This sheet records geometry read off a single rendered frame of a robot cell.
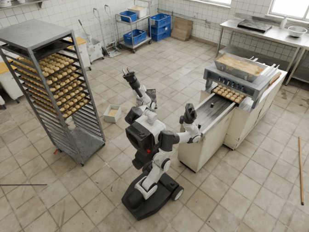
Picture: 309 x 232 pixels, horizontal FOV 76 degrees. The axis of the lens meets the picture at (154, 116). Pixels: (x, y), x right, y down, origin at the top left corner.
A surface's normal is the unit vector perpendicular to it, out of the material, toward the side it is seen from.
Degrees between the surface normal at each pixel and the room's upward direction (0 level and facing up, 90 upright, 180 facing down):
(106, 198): 0
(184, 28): 69
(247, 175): 0
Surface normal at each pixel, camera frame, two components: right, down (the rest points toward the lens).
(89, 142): -0.02, -0.73
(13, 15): 0.73, 0.46
